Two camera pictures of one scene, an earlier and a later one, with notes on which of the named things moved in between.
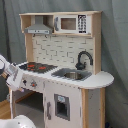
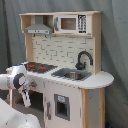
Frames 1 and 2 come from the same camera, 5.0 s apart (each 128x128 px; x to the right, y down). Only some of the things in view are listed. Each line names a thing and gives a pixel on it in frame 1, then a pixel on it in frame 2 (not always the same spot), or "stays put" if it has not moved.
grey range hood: x=39 y=28 stays put
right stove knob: x=33 y=84 stays put
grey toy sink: x=72 y=74 stays put
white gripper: x=14 y=76 → x=26 y=97
